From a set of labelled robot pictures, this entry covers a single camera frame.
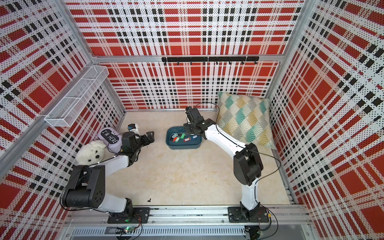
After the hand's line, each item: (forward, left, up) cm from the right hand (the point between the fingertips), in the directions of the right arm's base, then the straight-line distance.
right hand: (190, 126), depth 88 cm
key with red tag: (+2, +13, -18) cm, 22 cm away
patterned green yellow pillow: (+7, -36, -3) cm, 37 cm away
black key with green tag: (+5, +7, -17) cm, 19 cm away
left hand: (0, +26, -7) cm, 27 cm away
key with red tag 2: (+2, +4, -18) cm, 19 cm away
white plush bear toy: (-18, +51, +1) cm, 54 cm away
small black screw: (-37, +22, -17) cm, 46 cm away
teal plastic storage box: (-2, -1, -18) cm, 18 cm away
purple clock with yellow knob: (-3, +50, -7) cm, 51 cm away
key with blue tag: (+4, -2, -18) cm, 18 cm away
